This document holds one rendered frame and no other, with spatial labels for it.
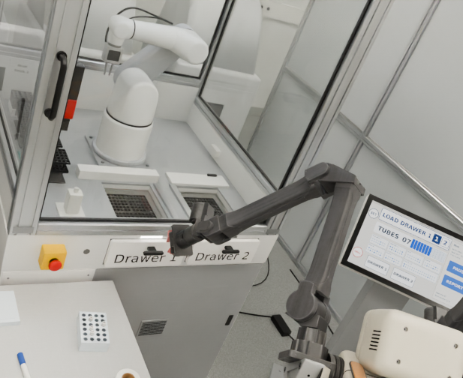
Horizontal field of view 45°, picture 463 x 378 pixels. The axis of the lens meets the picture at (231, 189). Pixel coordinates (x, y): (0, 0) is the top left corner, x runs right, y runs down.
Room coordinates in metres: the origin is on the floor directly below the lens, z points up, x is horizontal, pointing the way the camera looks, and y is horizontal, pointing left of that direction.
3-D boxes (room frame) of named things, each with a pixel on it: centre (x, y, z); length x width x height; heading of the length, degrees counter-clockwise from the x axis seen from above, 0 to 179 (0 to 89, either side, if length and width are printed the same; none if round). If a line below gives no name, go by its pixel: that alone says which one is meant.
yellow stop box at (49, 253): (1.35, 0.43, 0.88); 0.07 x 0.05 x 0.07; 128
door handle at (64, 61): (1.29, 0.51, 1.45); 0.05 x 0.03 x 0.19; 38
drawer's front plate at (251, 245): (1.76, -0.07, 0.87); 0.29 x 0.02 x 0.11; 128
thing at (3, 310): (1.18, 0.49, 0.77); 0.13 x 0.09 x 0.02; 38
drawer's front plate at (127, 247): (1.57, 0.18, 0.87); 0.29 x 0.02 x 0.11; 128
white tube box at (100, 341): (1.23, 0.22, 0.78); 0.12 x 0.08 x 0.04; 28
